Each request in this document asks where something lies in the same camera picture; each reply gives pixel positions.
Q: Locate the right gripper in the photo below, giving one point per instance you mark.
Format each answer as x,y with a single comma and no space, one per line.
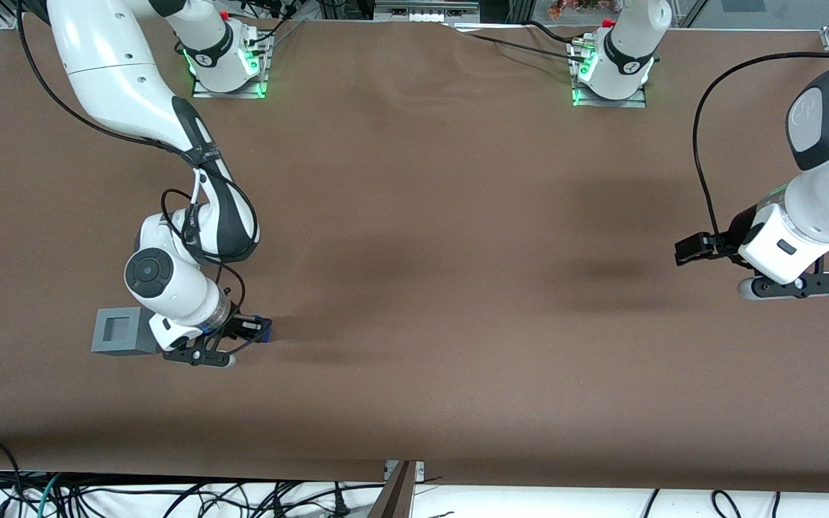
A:
239,326

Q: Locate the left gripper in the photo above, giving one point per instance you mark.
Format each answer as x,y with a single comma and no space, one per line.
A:
736,232

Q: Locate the gray square base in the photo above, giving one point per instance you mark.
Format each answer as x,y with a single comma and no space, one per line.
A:
109,345

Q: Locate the brown paper table cover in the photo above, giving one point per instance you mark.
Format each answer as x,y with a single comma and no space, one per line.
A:
414,216

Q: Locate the aluminium profile beam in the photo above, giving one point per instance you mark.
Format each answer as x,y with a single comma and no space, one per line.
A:
396,500

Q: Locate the grey network device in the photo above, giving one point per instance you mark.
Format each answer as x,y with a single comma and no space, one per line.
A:
425,11

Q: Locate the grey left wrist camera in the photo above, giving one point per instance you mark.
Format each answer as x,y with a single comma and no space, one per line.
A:
796,285

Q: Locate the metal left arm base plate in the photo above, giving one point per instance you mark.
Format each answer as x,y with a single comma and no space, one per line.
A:
609,103

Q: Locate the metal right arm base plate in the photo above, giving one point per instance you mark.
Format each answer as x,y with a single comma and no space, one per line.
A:
227,94

